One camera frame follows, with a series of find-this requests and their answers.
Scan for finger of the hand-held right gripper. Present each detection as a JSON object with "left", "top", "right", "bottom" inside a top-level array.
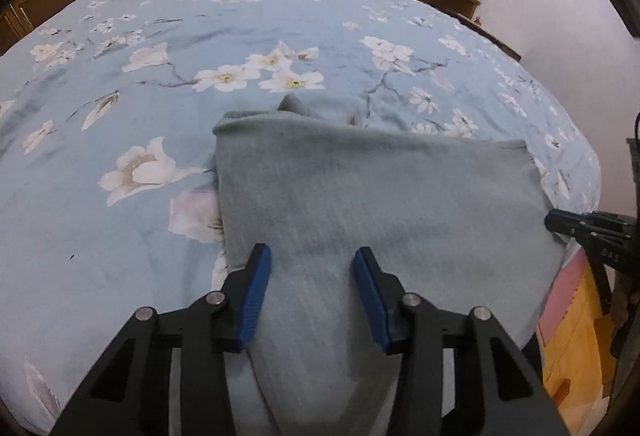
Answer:
[{"left": 544, "top": 210, "right": 633, "bottom": 244}]

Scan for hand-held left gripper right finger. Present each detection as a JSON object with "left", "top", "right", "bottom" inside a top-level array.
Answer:
[{"left": 354, "top": 247, "right": 571, "bottom": 436}]

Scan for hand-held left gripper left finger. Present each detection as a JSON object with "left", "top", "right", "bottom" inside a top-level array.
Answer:
[{"left": 50, "top": 243, "right": 272, "bottom": 436}]

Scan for grey pants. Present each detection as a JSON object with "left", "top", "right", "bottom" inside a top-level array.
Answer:
[{"left": 212, "top": 93, "right": 568, "bottom": 436}]

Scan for pink and yellow mat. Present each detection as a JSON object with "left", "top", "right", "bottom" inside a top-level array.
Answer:
[{"left": 537, "top": 248, "right": 621, "bottom": 417}]

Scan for blue floral bed sheet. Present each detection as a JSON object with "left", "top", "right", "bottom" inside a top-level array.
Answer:
[{"left": 0, "top": 0, "right": 603, "bottom": 436}]

